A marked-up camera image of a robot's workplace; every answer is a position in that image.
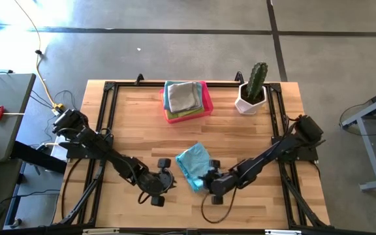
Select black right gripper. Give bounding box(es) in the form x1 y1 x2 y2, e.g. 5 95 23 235
202 159 240 206

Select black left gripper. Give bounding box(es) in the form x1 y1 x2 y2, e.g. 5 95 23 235
141 157 177 208

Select blue microfiber towel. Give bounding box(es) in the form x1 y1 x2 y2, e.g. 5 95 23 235
174 142 213 194
163 80 205 112

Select lime green microfiber towel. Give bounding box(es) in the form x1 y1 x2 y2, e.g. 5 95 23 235
166 106 206 119

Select grey microfiber towel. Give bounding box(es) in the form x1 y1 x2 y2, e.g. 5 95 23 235
167 81 203 114

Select white faceted plant pot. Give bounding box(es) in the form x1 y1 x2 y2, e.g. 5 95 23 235
234 82 268 116

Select pink plastic tray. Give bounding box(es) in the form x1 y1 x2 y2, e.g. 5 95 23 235
159 80 214 125

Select green cactus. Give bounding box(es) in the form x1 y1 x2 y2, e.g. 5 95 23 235
246 61 269 102

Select white power box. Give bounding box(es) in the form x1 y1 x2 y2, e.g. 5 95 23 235
46 135 71 163

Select black flat bar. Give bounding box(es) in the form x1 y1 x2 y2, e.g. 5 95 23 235
11 140 68 174

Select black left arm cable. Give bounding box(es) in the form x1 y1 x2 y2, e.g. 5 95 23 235
137 191 153 206

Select silver metal bracket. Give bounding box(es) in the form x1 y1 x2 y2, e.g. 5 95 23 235
82 228 120 235
265 229 302 235

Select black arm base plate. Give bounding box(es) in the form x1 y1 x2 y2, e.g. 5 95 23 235
59 140 110 161
272 135 319 163

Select grey metal frame table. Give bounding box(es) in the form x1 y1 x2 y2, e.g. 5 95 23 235
339 83 376 192

